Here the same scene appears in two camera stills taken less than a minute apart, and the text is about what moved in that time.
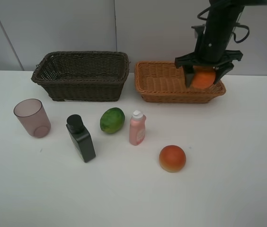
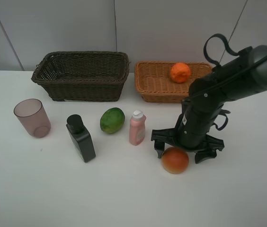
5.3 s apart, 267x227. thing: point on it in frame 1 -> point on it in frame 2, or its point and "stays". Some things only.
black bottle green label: (81, 137) stays
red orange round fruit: (172, 158) stays
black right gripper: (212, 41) -> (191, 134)
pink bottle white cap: (137, 134) stays
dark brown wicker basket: (90, 76) stays
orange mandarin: (203, 76) -> (180, 73)
